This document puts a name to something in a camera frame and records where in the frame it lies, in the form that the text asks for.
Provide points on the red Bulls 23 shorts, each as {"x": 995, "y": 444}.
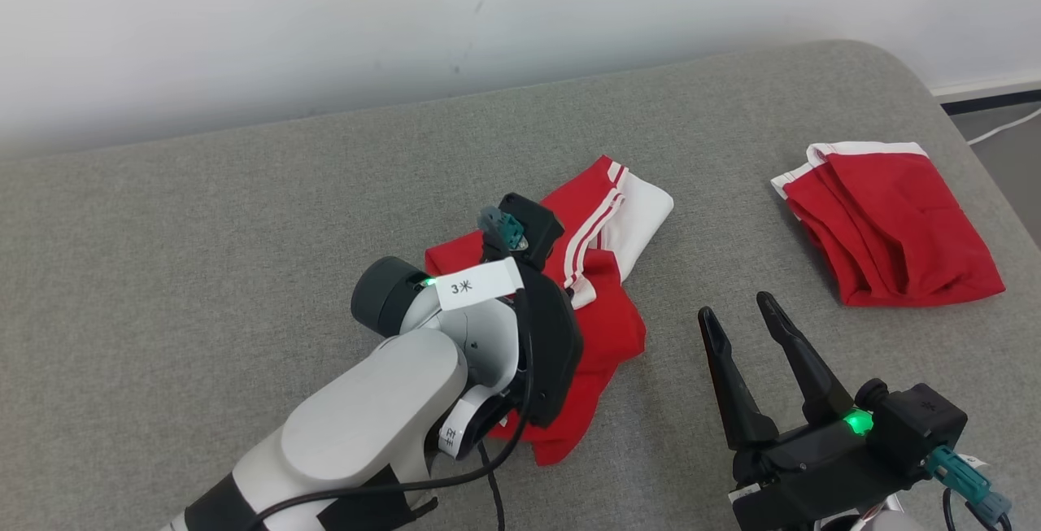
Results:
{"x": 895, "y": 230}

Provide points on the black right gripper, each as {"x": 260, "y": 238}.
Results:
{"x": 813, "y": 474}

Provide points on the red white-sleeved Bulls jersey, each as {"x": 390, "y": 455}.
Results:
{"x": 606, "y": 328}

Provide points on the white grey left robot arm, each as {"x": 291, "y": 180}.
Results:
{"x": 366, "y": 425}

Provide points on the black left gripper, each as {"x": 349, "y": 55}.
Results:
{"x": 557, "y": 352}

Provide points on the white wall skirting board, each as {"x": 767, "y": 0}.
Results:
{"x": 988, "y": 92}

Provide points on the white paper label tag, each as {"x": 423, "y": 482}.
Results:
{"x": 480, "y": 283}

